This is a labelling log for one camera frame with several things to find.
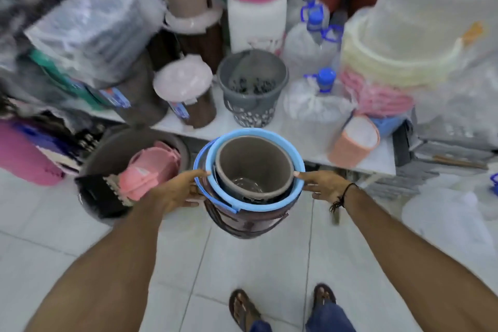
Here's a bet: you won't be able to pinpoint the person's left hand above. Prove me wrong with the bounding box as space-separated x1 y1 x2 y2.
154 169 211 215

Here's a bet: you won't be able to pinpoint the person's right hand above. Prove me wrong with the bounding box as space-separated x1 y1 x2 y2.
294 170 353 205

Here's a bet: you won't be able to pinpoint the brown bucket with blue rim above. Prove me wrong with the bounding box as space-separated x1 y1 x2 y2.
193 128 306 240

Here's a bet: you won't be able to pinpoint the person's right forearm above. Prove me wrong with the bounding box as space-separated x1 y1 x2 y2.
342 184 498 332

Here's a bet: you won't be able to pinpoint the person's left forearm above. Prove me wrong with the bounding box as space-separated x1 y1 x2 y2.
23 190 174 332

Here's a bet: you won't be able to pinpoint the pink plastic basket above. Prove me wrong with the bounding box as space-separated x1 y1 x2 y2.
117 141 182 202

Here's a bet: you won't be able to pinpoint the grey plastic bucket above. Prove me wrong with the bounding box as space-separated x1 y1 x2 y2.
215 136 295 201

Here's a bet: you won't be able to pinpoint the orange container with white lid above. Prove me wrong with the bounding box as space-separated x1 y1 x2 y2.
327 115 381 169

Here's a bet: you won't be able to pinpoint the large dark tub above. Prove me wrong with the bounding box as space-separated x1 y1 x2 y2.
75 126 191 226

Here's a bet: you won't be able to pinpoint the brown bin with clear lid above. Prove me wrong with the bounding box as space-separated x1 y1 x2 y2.
165 5 225 73
153 54 217 129

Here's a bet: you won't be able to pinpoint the dark brown bin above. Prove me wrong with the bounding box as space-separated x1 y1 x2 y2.
111 52 169 127

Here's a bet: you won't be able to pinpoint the brown sandal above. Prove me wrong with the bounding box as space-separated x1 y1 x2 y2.
311 283 337 310
229 289 262 332

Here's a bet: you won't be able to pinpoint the blue plastic basket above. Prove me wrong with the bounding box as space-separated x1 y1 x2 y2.
368 114 408 139

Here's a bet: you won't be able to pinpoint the stack of pink baskets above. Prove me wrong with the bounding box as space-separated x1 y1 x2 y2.
339 69 415 117

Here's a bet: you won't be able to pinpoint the grey bucket with patterned base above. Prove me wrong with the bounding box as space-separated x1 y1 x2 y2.
217 49 289 128

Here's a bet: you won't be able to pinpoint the blue jeans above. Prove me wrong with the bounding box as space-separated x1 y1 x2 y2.
249 302 357 332

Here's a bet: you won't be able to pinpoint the white plastic bag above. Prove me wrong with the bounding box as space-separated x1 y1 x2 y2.
401 187 498 266

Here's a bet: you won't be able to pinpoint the stack of grey trays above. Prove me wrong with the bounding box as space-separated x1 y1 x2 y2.
393 120 496 188

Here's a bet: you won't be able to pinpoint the stack of cream basins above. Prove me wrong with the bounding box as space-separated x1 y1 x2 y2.
342 13 465 89

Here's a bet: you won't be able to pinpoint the white jar with pink lid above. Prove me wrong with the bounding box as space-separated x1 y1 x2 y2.
226 0 289 56

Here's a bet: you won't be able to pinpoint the plastic-wrapped stack of containers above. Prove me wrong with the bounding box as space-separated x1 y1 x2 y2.
24 0 146 89

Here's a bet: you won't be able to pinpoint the black cord bracelet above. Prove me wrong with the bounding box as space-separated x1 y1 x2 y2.
329 183 359 214

